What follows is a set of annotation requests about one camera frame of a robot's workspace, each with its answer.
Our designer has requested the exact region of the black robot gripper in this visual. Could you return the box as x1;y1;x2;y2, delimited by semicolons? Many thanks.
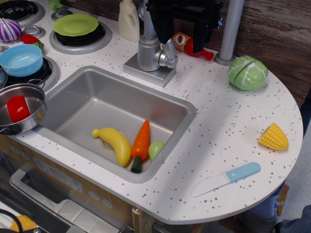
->
146;0;223;53

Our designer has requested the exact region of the red and white toy sushi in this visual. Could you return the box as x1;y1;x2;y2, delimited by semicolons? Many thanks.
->
6;95;31;123

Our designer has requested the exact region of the small stainless steel pan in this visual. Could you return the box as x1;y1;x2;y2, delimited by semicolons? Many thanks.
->
0;83;47;135

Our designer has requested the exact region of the red toy ketchup bottle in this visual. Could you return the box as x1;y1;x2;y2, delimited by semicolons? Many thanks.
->
172;30;214;61

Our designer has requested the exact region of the silver toy faucet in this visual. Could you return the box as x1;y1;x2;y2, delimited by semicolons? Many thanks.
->
123;0;178;87

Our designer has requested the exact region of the grey vertical support pole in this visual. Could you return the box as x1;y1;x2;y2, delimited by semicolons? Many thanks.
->
214;0;244;66

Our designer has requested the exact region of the cream toy detergent bottle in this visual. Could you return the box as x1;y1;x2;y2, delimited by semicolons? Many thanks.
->
118;0;140;42

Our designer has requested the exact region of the green toy cabbage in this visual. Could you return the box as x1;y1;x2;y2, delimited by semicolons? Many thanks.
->
228;55;269;91

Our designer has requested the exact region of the back right stove burner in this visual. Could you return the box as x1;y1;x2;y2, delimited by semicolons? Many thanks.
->
49;22;112;55

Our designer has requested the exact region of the stove burner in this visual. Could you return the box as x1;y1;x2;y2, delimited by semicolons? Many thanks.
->
49;22;112;55
4;56;60;92
0;0;45;28

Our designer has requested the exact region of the light green toy plate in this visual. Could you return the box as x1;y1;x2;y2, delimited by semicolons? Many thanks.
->
53;14;99;36

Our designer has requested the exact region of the silver stove knob rear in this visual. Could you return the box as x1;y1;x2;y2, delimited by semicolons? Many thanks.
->
51;6;73;21

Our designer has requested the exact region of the silver stove knob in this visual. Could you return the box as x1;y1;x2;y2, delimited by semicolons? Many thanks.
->
51;6;73;21
21;25;46;39

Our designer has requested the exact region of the light green toy lime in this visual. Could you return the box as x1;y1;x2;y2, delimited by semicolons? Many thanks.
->
148;141;165;161

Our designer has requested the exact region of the silver toy sink basin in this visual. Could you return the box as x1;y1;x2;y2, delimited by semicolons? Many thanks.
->
35;66;196;183

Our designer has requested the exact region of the orange toy carrot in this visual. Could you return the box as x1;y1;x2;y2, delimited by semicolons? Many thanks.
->
131;119;150;173

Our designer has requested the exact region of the green toy vegetable at back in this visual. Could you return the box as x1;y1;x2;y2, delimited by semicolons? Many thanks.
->
49;0;64;11

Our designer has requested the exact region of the yellow toy banana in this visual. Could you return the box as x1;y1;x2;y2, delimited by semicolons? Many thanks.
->
92;127;131;167

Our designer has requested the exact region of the front left stove burner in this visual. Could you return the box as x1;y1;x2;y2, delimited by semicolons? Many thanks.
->
4;56;60;92

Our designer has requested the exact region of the yellow toy corn piece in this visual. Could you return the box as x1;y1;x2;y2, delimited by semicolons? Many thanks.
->
258;123;289;150

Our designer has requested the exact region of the red toy strawberry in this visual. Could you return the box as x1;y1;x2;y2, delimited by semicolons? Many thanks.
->
20;34;44;52

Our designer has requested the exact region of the back left stove burner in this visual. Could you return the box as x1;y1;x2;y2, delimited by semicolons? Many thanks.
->
0;0;45;28

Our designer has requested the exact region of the light blue toy bowl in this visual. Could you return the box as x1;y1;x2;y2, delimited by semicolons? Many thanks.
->
0;44;43;77

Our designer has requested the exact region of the purple striped toy onion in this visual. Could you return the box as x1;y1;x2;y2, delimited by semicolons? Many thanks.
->
0;18;22;42

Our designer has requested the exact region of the yellow object at bottom left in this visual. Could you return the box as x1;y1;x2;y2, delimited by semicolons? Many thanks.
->
9;215;37;233

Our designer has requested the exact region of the blue handled white toy knife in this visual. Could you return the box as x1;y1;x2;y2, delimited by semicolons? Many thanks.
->
190;162;261;198

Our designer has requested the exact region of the grey oven door handle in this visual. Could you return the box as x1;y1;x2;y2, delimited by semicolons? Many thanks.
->
9;169;130;233

